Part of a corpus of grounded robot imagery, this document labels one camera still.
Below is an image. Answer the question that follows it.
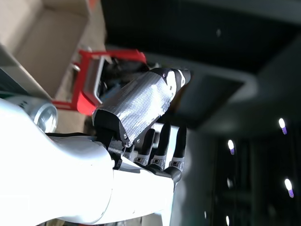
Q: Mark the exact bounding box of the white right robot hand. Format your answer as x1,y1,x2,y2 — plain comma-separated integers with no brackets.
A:
0,67,193,226

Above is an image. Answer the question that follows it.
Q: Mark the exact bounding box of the green soda can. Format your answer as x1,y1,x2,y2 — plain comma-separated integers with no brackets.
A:
0,93,59,134

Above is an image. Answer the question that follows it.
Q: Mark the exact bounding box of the cardboard box with gray tape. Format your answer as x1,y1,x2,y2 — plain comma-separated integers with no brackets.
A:
0,0,92,102

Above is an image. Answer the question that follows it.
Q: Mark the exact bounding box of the gray plastic bin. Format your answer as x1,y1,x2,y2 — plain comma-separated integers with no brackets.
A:
83,56,113,104

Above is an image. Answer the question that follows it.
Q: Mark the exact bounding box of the black cable bundle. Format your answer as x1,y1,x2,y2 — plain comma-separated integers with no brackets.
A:
101,56,151,95

